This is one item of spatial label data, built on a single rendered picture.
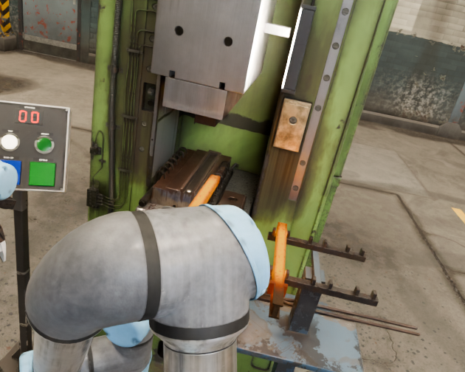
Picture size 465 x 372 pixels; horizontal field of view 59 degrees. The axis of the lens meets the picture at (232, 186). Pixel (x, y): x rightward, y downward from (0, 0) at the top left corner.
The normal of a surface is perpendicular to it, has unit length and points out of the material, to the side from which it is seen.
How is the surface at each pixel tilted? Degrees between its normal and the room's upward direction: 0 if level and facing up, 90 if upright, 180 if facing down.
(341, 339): 0
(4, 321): 0
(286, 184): 90
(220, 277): 66
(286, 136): 90
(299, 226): 90
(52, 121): 60
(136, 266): 53
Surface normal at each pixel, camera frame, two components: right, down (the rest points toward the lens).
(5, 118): 0.29, -0.04
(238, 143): -0.19, 0.40
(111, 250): 0.07, -0.48
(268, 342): 0.18, -0.88
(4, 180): 0.96, 0.25
